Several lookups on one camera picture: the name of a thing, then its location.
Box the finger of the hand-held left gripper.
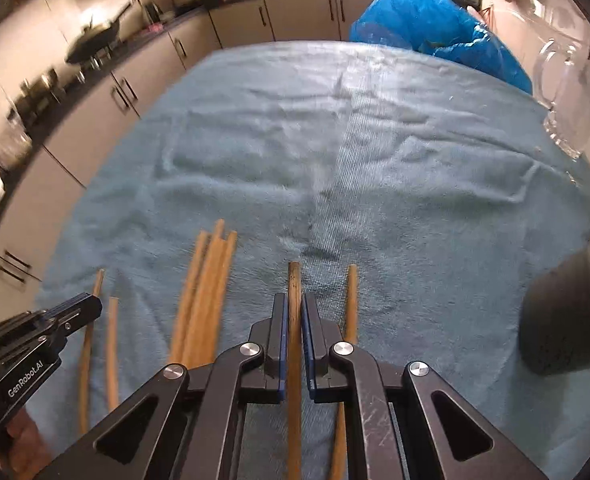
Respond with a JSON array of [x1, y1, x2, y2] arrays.
[[35, 293, 104, 334]]

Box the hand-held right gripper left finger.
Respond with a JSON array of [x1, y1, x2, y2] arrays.
[[35, 292, 290, 480]]

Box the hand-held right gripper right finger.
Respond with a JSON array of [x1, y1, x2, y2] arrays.
[[301, 294, 550, 480]]

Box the black chopstick holder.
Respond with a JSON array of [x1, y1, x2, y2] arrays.
[[517, 235, 590, 378]]

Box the blue towel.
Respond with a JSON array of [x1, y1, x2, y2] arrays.
[[25, 40, 590, 480]]

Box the grey kitchen cabinets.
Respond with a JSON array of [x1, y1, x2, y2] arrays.
[[0, 0, 480, 321]]

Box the dark cooking pot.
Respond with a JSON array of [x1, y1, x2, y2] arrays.
[[9, 71, 72, 123]]

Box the black wok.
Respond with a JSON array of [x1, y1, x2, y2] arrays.
[[65, 1, 134, 64]]

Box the blue plastic bag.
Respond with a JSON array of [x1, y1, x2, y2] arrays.
[[349, 0, 533, 95]]

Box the clear glass mug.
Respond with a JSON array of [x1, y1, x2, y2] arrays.
[[495, 0, 590, 161]]

